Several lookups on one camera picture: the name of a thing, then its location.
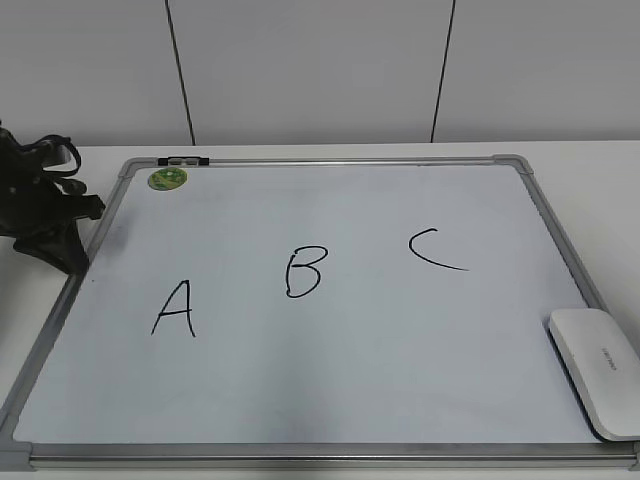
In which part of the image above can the white rectangular board eraser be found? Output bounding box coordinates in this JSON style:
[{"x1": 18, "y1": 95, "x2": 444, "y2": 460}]
[{"x1": 548, "y1": 308, "x2": 639, "y2": 442}]

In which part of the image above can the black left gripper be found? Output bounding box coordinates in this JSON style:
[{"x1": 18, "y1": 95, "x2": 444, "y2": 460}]
[{"x1": 1, "y1": 128, "x2": 106, "y2": 275}]

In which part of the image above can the round green magnet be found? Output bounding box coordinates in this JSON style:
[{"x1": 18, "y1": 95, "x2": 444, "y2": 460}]
[{"x1": 147, "y1": 167, "x2": 188, "y2": 191}]

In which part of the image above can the white board with grey frame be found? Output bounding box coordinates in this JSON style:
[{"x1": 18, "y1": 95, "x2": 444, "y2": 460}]
[{"x1": 1, "y1": 155, "x2": 639, "y2": 470}]

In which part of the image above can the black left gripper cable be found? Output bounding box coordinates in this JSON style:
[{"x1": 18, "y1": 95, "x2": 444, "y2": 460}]
[{"x1": 14, "y1": 133, "x2": 89, "y2": 195}]

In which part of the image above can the black grey marker clip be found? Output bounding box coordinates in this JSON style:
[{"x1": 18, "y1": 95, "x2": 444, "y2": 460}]
[{"x1": 156, "y1": 156, "x2": 210, "y2": 167}]

